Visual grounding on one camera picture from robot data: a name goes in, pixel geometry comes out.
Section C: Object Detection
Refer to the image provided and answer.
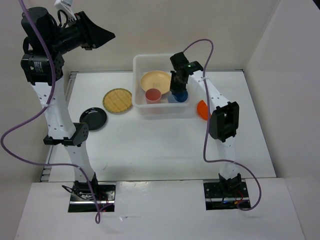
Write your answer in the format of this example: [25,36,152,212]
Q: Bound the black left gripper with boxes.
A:
[49,10,116,55]

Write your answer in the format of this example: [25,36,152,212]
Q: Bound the blue plastic cup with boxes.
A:
[167,91,189,103]

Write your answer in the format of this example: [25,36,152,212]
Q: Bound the beige plastic plate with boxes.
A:
[140,70,171,95]

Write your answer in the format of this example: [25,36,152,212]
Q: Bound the pink plastic cup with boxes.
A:
[145,88,162,104]

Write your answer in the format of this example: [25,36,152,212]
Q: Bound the orange plastic plate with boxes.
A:
[196,100,212,121]

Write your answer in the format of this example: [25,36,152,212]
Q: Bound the round bamboo mat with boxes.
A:
[102,88,133,114]

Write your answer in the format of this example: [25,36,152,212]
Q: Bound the black round plate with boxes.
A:
[79,107,108,131]

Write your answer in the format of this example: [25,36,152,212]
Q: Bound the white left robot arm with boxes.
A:
[20,7,116,200]

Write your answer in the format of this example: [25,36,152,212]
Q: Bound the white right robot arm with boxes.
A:
[170,52,241,197]

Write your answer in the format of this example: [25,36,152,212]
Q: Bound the translucent white plastic bin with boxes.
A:
[132,53,197,119]

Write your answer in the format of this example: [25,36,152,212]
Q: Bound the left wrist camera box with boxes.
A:
[54,0,76,20]

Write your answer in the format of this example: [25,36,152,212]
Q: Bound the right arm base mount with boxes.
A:
[203,180,251,211]

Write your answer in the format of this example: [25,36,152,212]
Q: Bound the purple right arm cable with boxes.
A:
[182,38,263,212]

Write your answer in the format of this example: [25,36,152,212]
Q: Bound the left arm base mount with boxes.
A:
[68,181,117,213]

